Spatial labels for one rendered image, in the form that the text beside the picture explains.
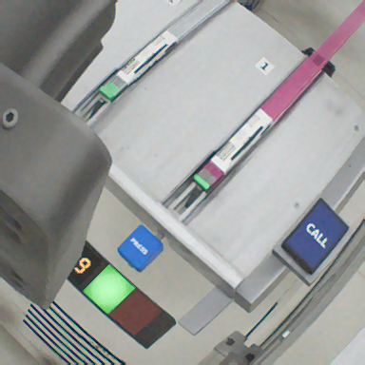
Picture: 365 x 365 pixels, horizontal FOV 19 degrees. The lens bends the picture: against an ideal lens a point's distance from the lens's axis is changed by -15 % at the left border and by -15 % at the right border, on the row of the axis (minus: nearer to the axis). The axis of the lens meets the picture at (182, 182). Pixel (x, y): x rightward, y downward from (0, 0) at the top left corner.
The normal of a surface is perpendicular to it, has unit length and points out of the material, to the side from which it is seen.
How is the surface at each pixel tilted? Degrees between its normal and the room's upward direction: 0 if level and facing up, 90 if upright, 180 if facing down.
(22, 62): 64
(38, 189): 42
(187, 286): 90
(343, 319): 0
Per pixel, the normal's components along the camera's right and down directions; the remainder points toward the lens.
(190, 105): -0.04, -0.25
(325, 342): 0.45, -0.68
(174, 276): -0.52, 0.33
